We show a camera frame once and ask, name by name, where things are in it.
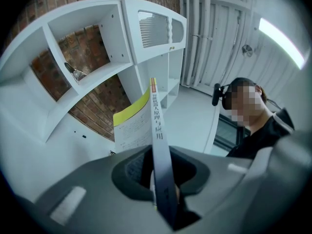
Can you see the white book with yellow stripe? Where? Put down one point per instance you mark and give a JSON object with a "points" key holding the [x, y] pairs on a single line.
{"points": [[159, 142]]}

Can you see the row of white ceiling pipes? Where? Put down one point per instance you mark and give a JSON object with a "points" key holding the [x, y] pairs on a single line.
{"points": [[207, 33]]}

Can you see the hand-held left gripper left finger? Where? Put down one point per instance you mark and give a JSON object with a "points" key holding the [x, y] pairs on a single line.
{"points": [[92, 199]]}

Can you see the white shelving unit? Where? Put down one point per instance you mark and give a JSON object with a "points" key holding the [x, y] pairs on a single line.
{"points": [[129, 45]]}

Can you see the long ceiling light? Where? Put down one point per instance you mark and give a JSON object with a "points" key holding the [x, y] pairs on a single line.
{"points": [[282, 43]]}

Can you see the person's face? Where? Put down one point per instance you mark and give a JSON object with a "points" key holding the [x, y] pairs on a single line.
{"points": [[248, 111]]}

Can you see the person's black clothing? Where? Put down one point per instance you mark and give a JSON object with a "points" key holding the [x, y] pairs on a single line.
{"points": [[268, 135]]}

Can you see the metal keys with clip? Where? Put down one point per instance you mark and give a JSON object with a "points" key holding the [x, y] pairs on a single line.
{"points": [[75, 73]]}

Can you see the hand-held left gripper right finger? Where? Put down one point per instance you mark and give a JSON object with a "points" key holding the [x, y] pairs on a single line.
{"points": [[219, 184]]}

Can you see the black framed glass window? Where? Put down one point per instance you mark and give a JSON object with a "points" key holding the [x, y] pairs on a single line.
{"points": [[226, 133]]}

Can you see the small round ceiling fixture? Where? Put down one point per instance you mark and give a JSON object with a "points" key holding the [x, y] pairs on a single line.
{"points": [[247, 50]]}

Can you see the black head-mounted camera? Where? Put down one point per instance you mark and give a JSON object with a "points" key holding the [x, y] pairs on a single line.
{"points": [[215, 95]]}

